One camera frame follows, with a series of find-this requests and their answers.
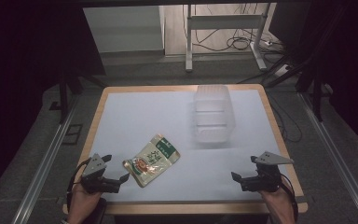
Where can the clear plastic storage container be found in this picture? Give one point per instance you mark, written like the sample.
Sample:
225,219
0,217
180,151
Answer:
213,118

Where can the black curtain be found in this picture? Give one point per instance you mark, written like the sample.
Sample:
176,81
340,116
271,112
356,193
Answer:
21,77
351,62

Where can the green and beige snack packet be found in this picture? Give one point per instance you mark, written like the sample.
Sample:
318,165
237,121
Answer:
151,163

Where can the person's right hand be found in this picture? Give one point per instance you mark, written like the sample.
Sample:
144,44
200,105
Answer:
276,200

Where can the black floor frame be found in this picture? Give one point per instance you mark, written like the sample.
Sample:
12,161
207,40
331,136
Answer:
73,134

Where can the person's left hand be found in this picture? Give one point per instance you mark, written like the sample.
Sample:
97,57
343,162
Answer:
82,199

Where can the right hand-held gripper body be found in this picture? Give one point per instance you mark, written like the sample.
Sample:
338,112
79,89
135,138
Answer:
265,177

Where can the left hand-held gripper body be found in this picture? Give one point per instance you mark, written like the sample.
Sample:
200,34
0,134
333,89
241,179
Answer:
94,169

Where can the white power strip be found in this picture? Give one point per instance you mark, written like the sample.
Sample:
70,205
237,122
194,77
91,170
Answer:
282,71

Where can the white cabinet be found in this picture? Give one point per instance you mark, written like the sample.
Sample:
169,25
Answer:
124,28

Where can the white metal desk frame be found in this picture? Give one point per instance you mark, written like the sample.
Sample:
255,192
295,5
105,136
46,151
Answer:
223,21

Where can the black tripod stand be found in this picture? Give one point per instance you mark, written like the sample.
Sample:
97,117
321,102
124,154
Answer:
63,99
316,96

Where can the white table mat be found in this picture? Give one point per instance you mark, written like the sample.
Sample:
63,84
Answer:
167,112

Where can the wooden table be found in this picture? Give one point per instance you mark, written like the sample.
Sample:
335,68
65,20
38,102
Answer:
183,208

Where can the aluminium floor rail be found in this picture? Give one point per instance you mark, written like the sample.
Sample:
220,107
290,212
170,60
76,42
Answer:
338,158
40,177

